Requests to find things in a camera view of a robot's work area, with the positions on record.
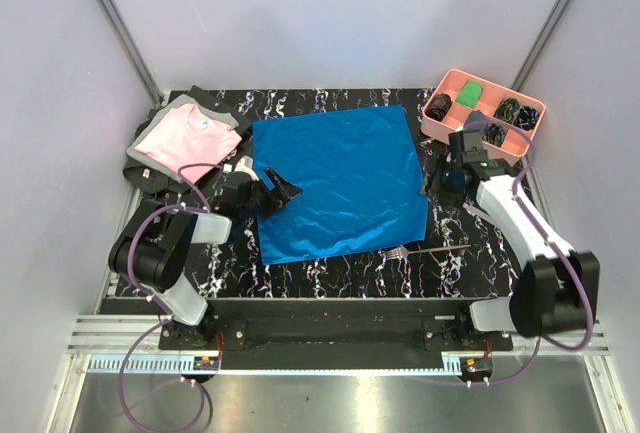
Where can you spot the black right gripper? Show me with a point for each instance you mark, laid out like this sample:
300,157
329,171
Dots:
434,175

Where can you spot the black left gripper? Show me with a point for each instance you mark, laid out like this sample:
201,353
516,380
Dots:
277,197

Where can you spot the blue satin napkin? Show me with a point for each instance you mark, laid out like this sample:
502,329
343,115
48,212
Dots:
360,177

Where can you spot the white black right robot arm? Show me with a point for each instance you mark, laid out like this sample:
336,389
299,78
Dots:
555,295

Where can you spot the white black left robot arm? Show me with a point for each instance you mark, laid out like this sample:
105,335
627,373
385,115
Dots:
152,249

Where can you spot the dark green patterned rolled tie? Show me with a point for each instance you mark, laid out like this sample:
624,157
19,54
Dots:
495,134

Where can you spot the grey rolled cloth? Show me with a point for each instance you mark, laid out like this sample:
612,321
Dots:
475,119

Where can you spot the brown patterned rolled tie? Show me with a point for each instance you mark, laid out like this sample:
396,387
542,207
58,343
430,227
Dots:
439,106

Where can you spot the pink divided organizer tray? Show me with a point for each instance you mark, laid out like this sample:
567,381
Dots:
516,144

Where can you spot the blue yellow patterned rolled tie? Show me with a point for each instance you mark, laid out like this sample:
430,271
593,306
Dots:
508,110

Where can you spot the green rolled cloth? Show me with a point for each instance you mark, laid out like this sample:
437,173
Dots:
470,94

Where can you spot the dark blue patterned rolled tie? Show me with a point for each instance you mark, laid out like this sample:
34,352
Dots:
527,118

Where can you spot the silver fork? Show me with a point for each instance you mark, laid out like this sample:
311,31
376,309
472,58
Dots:
402,252

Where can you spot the pink folded shirt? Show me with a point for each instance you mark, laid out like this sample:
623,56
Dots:
185,135

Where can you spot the grey folded shirt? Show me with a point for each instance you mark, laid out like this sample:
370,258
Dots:
181,100

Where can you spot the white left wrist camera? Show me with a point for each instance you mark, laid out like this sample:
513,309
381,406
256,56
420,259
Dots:
243,165

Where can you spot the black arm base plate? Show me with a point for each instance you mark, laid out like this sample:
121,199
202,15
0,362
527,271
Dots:
335,336

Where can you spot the grey slotted cable duct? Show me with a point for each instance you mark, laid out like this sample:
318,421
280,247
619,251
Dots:
154,363

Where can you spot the aluminium frame rail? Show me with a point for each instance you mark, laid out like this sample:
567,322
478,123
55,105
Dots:
111,12

